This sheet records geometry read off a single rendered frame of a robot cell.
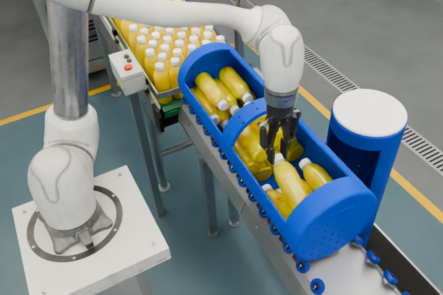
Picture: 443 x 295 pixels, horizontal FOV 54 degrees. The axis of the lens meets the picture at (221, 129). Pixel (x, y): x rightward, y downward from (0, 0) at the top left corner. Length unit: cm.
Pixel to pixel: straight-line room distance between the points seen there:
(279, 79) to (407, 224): 185
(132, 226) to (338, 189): 62
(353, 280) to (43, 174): 94
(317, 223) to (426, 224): 165
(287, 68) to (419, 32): 345
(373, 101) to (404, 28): 268
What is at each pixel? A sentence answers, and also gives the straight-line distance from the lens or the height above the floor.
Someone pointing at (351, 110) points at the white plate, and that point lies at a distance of 178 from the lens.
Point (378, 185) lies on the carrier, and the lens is 194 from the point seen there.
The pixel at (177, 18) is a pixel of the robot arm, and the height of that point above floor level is 168.
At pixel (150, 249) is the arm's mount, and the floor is 105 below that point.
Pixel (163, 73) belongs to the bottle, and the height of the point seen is 106.
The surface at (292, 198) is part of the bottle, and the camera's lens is 130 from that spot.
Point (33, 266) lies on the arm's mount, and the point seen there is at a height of 106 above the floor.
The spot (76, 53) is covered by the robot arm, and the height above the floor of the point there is 154.
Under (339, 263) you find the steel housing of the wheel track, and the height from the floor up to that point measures 93.
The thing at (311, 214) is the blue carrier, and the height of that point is 120.
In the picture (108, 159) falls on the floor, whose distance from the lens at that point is 310.
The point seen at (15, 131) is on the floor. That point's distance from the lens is 360.
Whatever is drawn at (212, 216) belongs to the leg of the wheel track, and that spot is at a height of 19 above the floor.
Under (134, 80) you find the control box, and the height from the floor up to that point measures 107.
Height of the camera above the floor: 217
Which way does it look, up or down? 43 degrees down
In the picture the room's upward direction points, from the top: 4 degrees counter-clockwise
